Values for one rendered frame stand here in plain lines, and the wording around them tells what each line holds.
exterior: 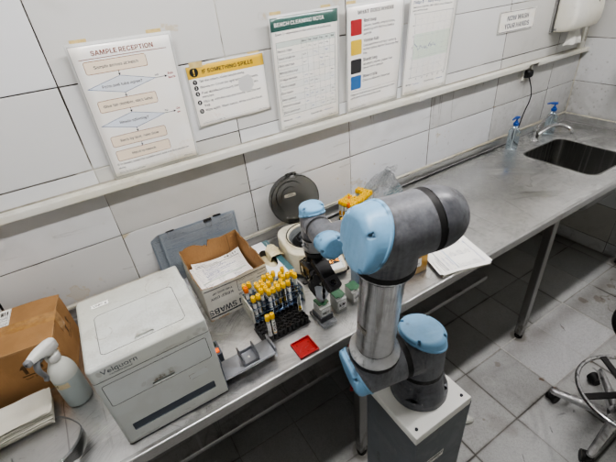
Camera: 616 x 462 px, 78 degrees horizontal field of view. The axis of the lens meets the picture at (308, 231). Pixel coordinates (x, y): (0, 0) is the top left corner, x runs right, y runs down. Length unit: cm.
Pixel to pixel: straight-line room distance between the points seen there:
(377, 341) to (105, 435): 80
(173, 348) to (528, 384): 188
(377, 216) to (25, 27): 109
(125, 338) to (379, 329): 60
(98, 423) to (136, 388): 26
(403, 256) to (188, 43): 106
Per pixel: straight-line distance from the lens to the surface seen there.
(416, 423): 111
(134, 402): 112
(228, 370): 122
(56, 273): 161
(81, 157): 144
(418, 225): 62
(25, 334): 144
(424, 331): 98
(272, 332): 130
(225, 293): 138
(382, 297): 72
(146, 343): 101
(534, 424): 230
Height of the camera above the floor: 185
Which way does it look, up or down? 33 degrees down
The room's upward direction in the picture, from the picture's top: 6 degrees counter-clockwise
